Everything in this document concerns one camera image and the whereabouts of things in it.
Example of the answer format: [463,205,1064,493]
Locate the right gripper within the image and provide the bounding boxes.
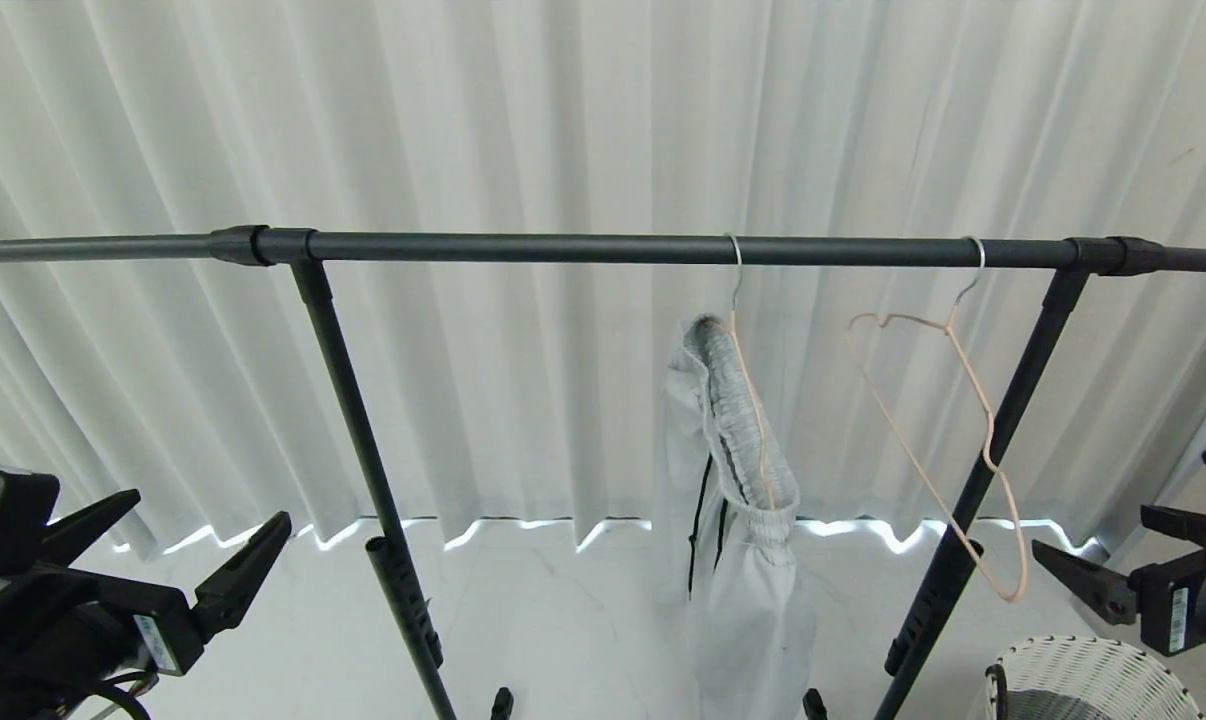
[1030,504,1206,658]

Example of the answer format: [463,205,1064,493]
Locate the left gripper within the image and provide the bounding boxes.
[18,489,293,678]

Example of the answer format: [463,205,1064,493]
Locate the pale grey shorts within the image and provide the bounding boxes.
[660,315,819,720]

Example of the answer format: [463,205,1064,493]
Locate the pink clothes hanger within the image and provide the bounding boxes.
[711,235,777,508]
[848,237,1030,604]

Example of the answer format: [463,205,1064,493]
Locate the white laundry basket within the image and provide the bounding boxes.
[983,635,1204,720]

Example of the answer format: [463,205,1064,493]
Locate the black clothes rack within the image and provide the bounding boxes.
[0,225,1206,720]

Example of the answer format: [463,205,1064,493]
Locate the white curtain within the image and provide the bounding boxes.
[0,0,1206,556]

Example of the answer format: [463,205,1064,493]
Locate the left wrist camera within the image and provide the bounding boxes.
[0,463,61,581]

